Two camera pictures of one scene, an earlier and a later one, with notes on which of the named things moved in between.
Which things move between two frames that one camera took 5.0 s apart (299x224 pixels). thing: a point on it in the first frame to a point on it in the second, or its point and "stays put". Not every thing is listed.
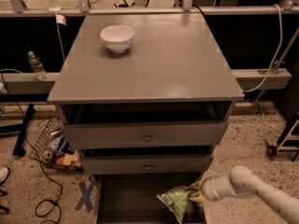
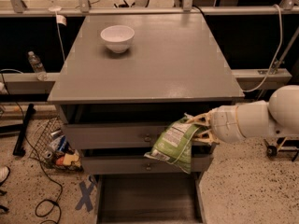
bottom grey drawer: [131, 198] stays put
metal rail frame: [290, 6] stays put
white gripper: [209, 188] to [224, 123]
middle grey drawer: [147, 164] stays put
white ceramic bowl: [118, 37] stays put
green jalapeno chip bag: [175, 200] to [174, 144]
